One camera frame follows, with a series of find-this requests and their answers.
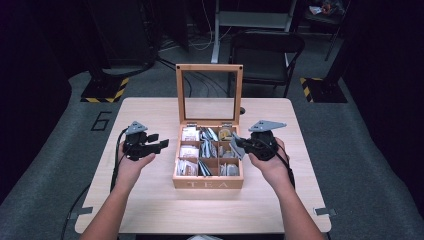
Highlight dark cart with clutter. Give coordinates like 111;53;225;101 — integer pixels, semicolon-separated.
296;0;351;62

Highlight white cloth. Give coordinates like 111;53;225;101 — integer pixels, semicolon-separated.
186;234;224;240

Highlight black floor cables bundle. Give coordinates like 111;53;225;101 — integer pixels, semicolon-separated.
156;56;231;98

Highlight grey tape strip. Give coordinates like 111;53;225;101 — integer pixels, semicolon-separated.
68;206;94;220
313;207;337;217

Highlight assorted tea bags group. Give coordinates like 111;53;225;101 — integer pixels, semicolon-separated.
176;126;240;177

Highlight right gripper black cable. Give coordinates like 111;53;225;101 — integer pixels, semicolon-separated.
263;138;296;190

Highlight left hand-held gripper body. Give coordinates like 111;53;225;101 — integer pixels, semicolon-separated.
121;120;158;162

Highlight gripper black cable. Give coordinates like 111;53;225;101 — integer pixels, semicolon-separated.
263;138;296;190
109;128;130;194

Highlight grey tea bag sachet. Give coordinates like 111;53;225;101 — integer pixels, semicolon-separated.
229;132;247;160

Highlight person's left hand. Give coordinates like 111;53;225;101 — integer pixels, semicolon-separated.
114;141;157;192

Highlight white cables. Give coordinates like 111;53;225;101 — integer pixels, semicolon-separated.
159;0;234;52

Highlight person's right hand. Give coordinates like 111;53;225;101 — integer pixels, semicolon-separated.
248;137;293;194

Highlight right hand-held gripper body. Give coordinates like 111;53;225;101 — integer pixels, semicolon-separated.
248;119;288;162

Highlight black folding chair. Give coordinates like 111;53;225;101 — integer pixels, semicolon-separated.
227;30;306;98

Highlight black equipment cabinet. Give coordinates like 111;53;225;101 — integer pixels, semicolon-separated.
84;0;159;69

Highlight black base with striped edge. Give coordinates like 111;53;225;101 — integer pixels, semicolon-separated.
80;77;130;104
299;77;348;104

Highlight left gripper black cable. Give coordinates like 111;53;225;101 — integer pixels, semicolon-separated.
109;128;130;194

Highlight white metal desk frame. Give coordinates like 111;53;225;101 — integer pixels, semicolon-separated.
210;0;298;66

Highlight wooden tea box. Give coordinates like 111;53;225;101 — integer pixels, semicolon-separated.
171;63;245;190

